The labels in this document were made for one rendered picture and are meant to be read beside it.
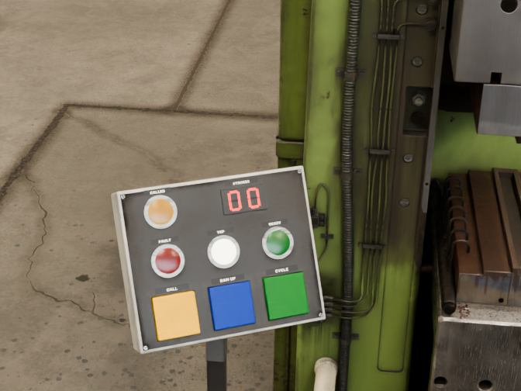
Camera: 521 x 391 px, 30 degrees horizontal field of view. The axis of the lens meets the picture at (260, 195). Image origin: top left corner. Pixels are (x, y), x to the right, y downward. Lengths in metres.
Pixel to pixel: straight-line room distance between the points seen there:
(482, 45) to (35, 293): 2.29
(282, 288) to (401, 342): 0.50
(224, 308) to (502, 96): 0.60
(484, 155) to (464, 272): 0.48
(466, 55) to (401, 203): 0.41
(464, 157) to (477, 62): 0.63
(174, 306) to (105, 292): 1.89
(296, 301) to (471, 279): 0.36
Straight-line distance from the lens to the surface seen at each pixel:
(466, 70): 1.70
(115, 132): 4.76
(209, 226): 1.70
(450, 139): 2.28
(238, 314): 1.71
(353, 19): 1.79
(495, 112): 1.74
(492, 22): 1.68
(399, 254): 2.03
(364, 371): 2.20
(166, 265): 1.68
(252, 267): 1.72
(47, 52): 5.85
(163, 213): 1.68
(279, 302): 1.73
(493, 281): 1.90
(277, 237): 1.73
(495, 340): 1.91
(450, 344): 1.91
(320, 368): 2.17
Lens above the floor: 1.99
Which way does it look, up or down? 29 degrees down
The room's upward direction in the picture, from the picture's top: 1 degrees clockwise
